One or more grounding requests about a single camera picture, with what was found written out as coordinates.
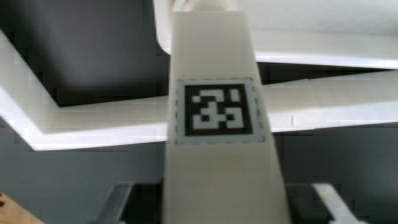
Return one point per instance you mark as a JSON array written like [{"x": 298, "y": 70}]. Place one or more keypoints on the white desk top tray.
[{"x": 322, "y": 32}]

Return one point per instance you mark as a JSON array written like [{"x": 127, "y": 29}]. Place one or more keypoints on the white front fence bar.
[{"x": 310, "y": 104}]

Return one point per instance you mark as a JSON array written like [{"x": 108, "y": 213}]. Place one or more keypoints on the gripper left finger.
[{"x": 115, "y": 207}]

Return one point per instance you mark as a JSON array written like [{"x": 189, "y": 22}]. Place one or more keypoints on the white desk leg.
[
  {"x": 28, "y": 105},
  {"x": 223, "y": 182}
]

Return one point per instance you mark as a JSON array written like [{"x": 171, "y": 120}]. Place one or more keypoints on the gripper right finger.
[{"x": 337, "y": 205}]

